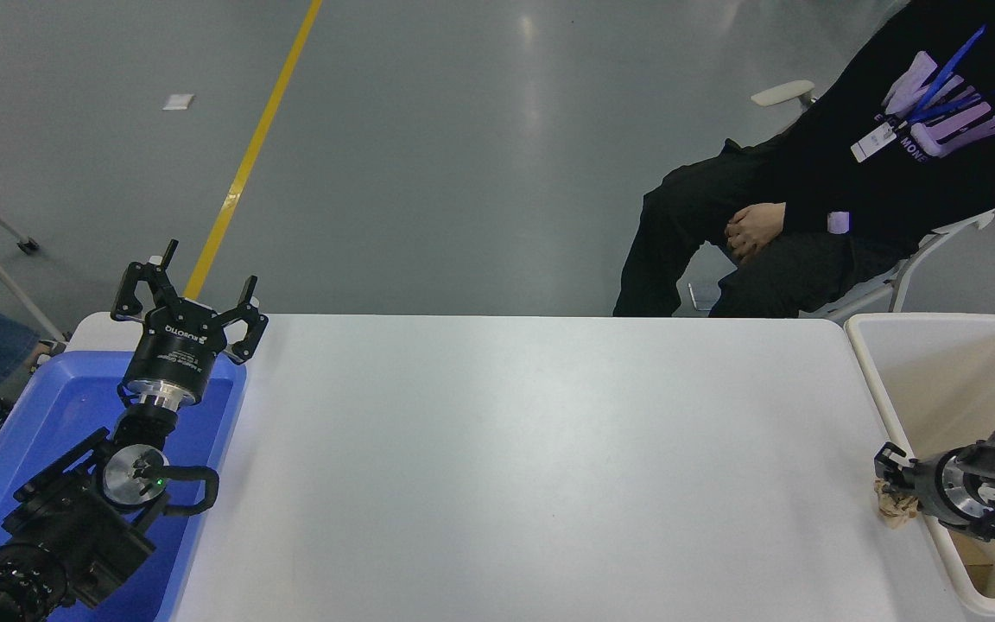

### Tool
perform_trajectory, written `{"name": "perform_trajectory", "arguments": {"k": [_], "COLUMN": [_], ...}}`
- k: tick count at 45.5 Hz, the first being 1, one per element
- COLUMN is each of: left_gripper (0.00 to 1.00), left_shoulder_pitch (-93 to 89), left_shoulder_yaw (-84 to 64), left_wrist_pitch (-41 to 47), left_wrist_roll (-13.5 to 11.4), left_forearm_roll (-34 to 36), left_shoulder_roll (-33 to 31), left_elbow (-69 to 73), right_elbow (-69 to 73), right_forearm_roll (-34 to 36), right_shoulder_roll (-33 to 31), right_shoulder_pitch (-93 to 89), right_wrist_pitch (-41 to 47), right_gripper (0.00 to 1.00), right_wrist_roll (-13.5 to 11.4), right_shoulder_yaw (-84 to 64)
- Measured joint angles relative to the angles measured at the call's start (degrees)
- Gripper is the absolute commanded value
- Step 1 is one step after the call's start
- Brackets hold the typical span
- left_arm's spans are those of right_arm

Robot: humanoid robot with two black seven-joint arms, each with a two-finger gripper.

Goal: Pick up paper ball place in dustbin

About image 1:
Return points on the grey folding chair frame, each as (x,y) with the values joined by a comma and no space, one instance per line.
(28,245)

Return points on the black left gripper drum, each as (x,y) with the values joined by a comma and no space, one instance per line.
(172,350)

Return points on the person's right hand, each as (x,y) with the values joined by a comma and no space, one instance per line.
(739,250)

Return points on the tan paper ball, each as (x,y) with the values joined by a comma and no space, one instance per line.
(897,511)

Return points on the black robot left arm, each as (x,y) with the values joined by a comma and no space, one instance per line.
(74,527)

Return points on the white paper scrap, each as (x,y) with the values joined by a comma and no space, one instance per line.
(179,101)

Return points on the large pale plastic bin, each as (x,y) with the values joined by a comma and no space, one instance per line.
(938,380)

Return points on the blue plastic tray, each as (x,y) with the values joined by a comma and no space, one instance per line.
(57,415)

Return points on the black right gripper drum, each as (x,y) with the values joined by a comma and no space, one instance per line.
(928,491)

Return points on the person's left hand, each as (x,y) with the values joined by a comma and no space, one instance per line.
(765,225)

